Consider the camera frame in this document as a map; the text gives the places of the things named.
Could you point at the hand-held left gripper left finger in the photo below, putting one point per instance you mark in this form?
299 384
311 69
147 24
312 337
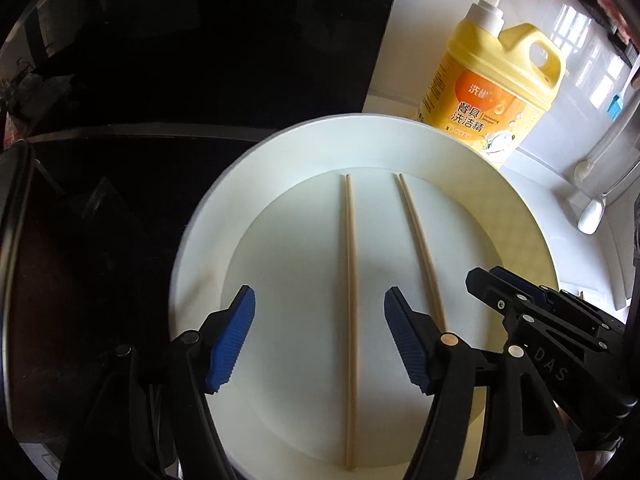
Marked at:
232 340

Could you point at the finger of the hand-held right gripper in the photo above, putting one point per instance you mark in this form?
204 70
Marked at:
500 304
520 282

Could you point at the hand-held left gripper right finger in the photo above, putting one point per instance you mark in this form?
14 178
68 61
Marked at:
407 340

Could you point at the light wooden chopstick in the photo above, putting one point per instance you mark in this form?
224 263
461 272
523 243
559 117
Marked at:
420 240
351 310

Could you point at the white round plastic basin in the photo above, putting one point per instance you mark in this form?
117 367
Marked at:
300 260

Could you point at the white plastic cutting board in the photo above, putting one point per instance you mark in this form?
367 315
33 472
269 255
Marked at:
575 260

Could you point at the metal cooking spatula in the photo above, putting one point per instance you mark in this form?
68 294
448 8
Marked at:
592 217

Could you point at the yellow dish soap pump bottle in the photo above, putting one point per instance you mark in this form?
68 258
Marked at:
490 85

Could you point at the blue silicone basting brush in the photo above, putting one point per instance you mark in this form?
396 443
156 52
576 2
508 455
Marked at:
616 107

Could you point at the black glass cooktop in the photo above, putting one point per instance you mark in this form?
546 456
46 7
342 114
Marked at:
150 60

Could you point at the wall-mounted utensil rack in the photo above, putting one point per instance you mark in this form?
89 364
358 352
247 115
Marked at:
612 15

